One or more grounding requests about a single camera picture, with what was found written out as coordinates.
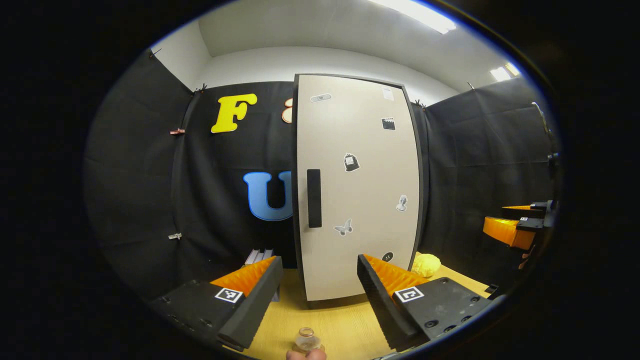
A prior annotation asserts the blue spine book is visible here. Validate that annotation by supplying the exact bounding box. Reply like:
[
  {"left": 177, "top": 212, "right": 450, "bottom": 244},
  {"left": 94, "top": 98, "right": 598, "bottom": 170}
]
[{"left": 260, "top": 248, "right": 281, "bottom": 302}]

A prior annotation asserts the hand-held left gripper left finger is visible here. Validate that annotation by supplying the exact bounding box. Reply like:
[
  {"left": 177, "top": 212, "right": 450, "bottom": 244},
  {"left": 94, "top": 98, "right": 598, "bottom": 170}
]
[{"left": 150, "top": 255, "right": 284, "bottom": 351}]

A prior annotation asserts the dark cable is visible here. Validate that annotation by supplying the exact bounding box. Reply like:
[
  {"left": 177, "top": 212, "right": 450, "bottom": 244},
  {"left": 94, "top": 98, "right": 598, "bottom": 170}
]
[{"left": 531, "top": 101, "right": 560, "bottom": 168}]

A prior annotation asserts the small ceiling light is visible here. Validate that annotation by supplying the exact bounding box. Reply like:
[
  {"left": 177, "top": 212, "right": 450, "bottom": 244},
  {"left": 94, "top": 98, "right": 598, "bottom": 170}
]
[{"left": 490, "top": 62, "right": 521, "bottom": 82}]

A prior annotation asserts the yellow fuzzy object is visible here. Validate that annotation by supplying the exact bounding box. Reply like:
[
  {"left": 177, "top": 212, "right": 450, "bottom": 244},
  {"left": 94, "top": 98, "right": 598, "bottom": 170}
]
[{"left": 411, "top": 252, "right": 442, "bottom": 278}]

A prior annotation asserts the beige cabinet door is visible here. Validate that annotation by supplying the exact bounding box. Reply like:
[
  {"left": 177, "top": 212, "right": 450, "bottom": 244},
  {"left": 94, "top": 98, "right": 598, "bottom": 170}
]
[{"left": 296, "top": 75, "right": 421, "bottom": 302}]

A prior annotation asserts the black door handle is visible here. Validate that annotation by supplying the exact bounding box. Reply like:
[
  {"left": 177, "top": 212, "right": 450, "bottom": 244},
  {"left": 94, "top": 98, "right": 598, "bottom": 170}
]
[{"left": 306, "top": 169, "right": 322, "bottom": 229}]

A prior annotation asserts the dark grey cabinet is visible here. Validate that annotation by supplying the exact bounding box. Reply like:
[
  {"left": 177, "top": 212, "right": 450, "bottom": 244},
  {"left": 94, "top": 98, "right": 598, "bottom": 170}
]
[{"left": 291, "top": 73, "right": 426, "bottom": 304}]

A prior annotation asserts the clear bottle with red label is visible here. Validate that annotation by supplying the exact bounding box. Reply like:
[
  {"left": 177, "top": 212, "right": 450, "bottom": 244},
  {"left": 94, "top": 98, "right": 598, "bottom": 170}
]
[{"left": 294, "top": 327, "right": 322, "bottom": 353}]

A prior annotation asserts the black backdrop cloth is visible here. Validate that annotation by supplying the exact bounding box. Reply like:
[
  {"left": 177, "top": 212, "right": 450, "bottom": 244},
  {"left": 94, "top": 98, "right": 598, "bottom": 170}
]
[{"left": 84, "top": 50, "right": 558, "bottom": 301}]

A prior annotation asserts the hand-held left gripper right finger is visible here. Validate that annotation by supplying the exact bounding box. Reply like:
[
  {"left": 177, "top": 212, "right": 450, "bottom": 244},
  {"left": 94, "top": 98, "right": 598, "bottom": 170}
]
[{"left": 357, "top": 253, "right": 493, "bottom": 351}]

